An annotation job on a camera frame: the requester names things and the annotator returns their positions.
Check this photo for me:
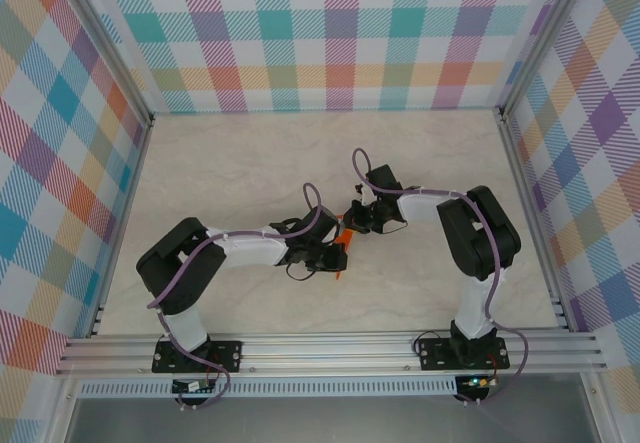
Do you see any grey metal panel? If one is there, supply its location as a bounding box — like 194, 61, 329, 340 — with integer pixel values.
64, 396, 601, 443

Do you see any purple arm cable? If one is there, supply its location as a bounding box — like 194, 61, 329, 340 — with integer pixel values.
147, 181, 325, 412
351, 147, 531, 408

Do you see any slotted grey cable tray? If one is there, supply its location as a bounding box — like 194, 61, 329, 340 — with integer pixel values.
78, 380, 459, 398

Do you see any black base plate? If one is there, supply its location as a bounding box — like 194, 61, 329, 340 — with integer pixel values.
417, 337, 511, 372
151, 338, 244, 374

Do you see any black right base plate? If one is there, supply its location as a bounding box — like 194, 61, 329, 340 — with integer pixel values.
417, 337, 511, 372

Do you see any aluminium side rail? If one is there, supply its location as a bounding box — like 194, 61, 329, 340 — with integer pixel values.
87, 115, 156, 339
494, 107, 571, 334

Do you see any long aluminium mounting rail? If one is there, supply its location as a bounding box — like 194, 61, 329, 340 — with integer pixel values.
54, 331, 609, 377

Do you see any thin black base wire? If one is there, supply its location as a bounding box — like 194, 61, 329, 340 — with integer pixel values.
413, 331, 451, 359

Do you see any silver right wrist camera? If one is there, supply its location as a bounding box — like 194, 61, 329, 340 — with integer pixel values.
352, 181, 376, 209

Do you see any aluminium frame post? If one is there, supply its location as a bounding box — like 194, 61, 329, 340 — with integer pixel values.
492, 0, 599, 124
58, 0, 155, 129

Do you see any left small circuit board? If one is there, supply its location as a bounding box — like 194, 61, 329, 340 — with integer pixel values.
172, 378, 216, 394

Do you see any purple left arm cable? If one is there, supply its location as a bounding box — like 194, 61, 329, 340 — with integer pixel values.
147, 181, 325, 412

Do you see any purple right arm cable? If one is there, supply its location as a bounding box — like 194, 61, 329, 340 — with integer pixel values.
351, 147, 531, 408

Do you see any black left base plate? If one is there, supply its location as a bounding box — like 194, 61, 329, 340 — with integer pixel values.
151, 338, 244, 374

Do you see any thin black left gripper wire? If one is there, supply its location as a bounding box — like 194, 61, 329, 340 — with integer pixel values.
286, 261, 315, 283

